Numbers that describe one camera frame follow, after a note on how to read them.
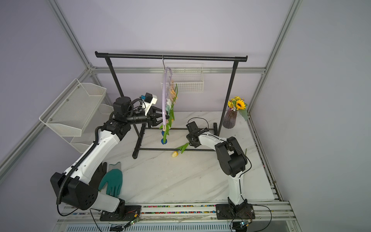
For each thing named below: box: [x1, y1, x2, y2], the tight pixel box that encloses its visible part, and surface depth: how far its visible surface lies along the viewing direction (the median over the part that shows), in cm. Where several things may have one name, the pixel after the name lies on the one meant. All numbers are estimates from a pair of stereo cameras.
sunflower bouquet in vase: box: [222, 96, 248, 129], surface depth 92 cm
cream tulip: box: [171, 142, 190, 158], surface depth 97 cm
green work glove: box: [98, 161, 123, 197], surface depth 85 cm
